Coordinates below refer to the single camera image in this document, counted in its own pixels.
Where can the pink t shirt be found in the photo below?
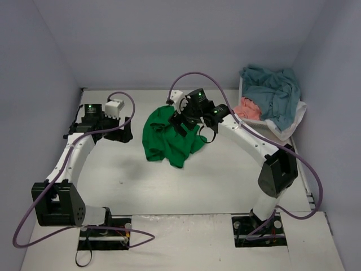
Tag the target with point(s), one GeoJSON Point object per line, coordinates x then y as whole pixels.
{"type": "Point", "coordinates": [247, 109]}

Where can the white laundry basket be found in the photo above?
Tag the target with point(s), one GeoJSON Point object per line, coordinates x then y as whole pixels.
{"type": "Point", "coordinates": [256, 124]}

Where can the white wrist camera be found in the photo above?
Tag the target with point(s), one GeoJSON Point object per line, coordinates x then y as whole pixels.
{"type": "Point", "coordinates": [178, 100]}
{"type": "Point", "coordinates": [113, 107]}

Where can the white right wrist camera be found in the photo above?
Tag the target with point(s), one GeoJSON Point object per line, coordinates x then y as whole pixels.
{"type": "Point", "coordinates": [178, 100]}

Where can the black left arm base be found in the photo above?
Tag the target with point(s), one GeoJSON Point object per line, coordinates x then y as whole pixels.
{"type": "Point", "coordinates": [103, 240]}

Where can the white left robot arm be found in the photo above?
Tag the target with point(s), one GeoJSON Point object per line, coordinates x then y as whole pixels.
{"type": "Point", "coordinates": [58, 202]}

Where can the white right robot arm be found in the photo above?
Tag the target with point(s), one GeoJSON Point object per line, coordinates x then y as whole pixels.
{"type": "Point", "coordinates": [278, 165]}

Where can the green t shirt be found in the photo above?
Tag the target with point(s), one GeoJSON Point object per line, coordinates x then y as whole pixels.
{"type": "Point", "coordinates": [161, 141]}

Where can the grey-blue t shirt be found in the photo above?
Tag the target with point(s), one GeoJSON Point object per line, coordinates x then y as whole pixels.
{"type": "Point", "coordinates": [276, 93]}

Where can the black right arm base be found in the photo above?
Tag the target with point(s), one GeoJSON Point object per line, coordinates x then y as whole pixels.
{"type": "Point", "coordinates": [245, 236]}

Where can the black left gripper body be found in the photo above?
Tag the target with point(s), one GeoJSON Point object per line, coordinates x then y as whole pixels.
{"type": "Point", "coordinates": [114, 129]}

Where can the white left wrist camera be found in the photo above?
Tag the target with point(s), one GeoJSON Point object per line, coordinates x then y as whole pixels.
{"type": "Point", "coordinates": [113, 107]}

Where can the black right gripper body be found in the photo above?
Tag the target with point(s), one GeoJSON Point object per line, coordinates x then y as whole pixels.
{"type": "Point", "coordinates": [178, 123]}

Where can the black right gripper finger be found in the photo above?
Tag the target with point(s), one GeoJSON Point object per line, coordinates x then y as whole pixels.
{"type": "Point", "coordinates": [175, 119]}
{"type": "Point", "coordinates": [179, 128]}

